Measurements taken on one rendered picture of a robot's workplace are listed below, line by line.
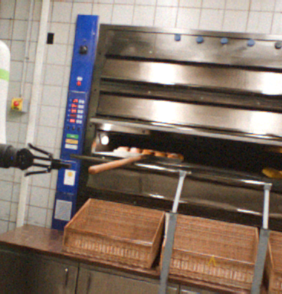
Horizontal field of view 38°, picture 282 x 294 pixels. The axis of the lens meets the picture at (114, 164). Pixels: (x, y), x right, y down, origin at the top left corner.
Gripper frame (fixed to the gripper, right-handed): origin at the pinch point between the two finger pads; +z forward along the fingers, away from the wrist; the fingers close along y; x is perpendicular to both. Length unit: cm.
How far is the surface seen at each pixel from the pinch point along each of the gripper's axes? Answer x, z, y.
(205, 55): -147, 36, -74
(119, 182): -145, -11, 20
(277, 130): -143, 89, -30
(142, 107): -146, -2, -35
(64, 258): -91, -25, 64
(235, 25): -145, 53, -94
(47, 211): -147, -62, 51
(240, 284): -96, 76, 59
